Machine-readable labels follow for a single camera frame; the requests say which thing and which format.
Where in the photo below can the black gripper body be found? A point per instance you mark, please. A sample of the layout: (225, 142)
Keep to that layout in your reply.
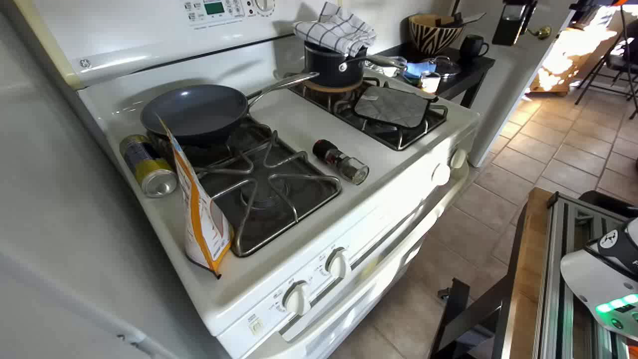
(512, 18)

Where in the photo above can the black metal chair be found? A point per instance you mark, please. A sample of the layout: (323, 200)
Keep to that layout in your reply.
(620, 62)

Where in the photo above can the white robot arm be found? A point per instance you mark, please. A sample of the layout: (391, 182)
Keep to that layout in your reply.
(598, 286)

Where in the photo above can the glass spice grinder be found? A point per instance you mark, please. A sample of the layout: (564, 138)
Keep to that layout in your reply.
(339, 160)

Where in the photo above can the wooden mounting board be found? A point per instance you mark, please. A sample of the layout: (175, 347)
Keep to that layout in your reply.
(530, 266)

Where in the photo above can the black metal stand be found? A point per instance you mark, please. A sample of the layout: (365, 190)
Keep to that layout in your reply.
(450, 311)

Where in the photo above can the white checked dish towel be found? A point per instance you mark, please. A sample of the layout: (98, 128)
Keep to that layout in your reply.
(335, 30)

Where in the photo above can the zebra pattern wooden bowl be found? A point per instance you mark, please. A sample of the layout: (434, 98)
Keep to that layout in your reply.
(430, 36)

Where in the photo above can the white refrigerator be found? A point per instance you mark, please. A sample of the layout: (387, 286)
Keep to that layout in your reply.
(52, 232)

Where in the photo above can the white stove knob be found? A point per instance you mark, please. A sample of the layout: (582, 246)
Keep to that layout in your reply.
(456, 158)
(335, 262)
(295, 298)
(438, 174)

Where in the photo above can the white oven dial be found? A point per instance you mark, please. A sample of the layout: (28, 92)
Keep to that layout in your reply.
(263, 4)

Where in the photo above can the black mug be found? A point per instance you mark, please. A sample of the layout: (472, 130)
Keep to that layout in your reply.
(470, 48)

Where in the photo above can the round cork trivet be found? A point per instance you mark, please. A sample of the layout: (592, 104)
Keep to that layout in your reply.
(319, 86)

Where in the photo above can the grey frying pan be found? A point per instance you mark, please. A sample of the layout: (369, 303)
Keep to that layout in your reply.
(191, 110)

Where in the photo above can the white gas stove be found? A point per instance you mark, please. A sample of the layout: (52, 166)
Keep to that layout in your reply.
(299, 126)

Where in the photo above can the dark saucepan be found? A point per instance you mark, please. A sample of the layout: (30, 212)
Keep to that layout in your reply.
(331, 66)

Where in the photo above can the clear glass bowl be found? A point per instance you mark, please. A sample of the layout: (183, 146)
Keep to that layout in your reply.
(440, 66)

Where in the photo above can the brass door knob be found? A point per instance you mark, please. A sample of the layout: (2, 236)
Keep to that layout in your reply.
(540, 32)

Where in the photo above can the orange dried mango bag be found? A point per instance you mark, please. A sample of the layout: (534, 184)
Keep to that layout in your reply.
(205, 230)

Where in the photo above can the dark wooden utensil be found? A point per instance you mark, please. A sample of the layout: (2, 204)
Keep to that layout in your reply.
(454, 8)

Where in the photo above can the aluminium profile frame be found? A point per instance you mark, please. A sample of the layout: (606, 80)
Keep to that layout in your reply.
(550, 280)

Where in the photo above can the white door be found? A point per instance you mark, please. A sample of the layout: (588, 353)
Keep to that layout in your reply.
(498, 112)

